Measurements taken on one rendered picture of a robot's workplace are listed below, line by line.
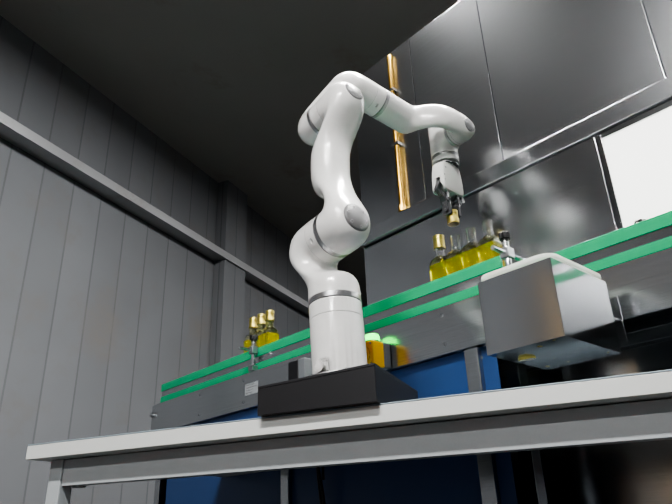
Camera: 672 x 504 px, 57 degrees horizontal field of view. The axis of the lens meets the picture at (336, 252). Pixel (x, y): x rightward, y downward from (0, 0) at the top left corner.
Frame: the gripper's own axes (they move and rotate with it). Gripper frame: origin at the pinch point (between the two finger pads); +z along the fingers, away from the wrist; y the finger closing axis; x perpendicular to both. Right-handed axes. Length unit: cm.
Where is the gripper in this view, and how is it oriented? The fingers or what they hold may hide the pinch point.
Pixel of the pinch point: (451, 210)
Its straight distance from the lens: 188.6
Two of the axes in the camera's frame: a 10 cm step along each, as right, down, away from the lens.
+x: 6.7, -3.2, -6.7
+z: 0.3, 9.1, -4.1
